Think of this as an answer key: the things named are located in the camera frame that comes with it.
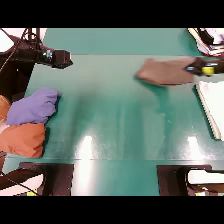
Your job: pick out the brown garment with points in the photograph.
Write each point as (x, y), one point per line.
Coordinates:
(163, 71)

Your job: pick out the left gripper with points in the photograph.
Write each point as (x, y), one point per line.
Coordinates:
(62, 59)

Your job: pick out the white garment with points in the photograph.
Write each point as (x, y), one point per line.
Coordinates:
(213, 103)

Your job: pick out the orange garment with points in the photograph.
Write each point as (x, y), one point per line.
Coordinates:
(23, 140)

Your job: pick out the purple garment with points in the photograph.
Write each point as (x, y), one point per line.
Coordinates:
(33, 108)

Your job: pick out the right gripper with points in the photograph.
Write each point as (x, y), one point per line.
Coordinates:
(199, 66)

